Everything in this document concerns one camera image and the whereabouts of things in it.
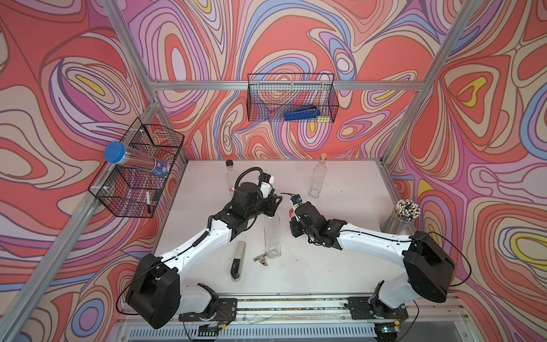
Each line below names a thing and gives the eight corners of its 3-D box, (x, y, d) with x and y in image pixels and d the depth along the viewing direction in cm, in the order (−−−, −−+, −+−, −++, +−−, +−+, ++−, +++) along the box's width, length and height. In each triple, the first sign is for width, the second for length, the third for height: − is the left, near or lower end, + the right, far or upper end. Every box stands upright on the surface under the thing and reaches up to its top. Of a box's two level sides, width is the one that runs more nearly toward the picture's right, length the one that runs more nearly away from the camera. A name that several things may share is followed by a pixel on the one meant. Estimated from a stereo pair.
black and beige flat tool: (230, 281, 81) (228, 278, 78) (238, 244, 90) (237, 240, 87) (239, 282, 81) (238, 279, 78) (247, 245, 90) (246, 241, 87)
